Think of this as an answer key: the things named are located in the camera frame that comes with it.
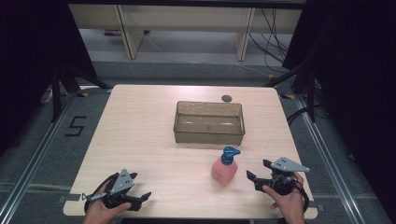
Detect pink pump soap bottle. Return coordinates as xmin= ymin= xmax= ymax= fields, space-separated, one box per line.
xmin=211 ymin=146 xmax=242 ymax=188

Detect white floor cable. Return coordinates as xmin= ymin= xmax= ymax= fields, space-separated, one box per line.
xmin=39 ymin=88 xmax=54 ymax=105

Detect black floor cable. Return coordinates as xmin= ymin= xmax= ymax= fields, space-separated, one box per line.
xmin=286 ymin=106 xmax=310 ymax=126

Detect bundle of black cables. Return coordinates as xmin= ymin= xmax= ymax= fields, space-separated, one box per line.
xmin=247 ymin=7 xmax=291 ymax=75

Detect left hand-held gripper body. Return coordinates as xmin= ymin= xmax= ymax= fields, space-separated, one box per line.
xmin=81 ymin=168 xmax=140 ymax=213

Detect black metal stand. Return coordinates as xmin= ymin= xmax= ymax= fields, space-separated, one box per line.
xmin=264 ymin=63 xmax=318 ymax=123
xmin=50 ymin=61 xmax=112 ymax=123

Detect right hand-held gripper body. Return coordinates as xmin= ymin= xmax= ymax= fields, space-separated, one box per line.
xmin=254 ymin=157 xmax=311 ymax=197

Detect metal floor rail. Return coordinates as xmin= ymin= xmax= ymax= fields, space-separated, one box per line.
xmin=0 ymin=91 xmax=79 ymax=224
xmin=293 ymin=92 xmax=372 ymax=224

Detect beige wooden shelf unit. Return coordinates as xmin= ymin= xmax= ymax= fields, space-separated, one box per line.
xmin=67 ymin=3 xmax=304 ymax=63

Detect person's right hand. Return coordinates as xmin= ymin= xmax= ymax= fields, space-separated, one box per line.
xmin=262 ymin=172 xmax=308 ymax=224

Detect grey tape strip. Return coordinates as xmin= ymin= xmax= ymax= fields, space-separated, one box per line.
xmin=57 ymin=192 xmax=82 ymax=203

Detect person's left hand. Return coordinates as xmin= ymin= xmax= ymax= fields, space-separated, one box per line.
xmin=81 ymin=182 xmax=133 ymax=224

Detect clear brown plastic box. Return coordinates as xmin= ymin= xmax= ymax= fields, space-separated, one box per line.
xmin=172 ymin=100 xmax=247 ymax=147

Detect black curtain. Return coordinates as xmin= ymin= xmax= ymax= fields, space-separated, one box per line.
xmin=281 ymin=0 xmax=396 ymax=222
xmin=0 ymin=0 xmax=98 ymax=158

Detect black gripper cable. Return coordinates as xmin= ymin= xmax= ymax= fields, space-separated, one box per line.
xmin=83 ymin=172 xmax=121 ymax=213
xmin=292 ymin=179 xmax=311 ymax=215

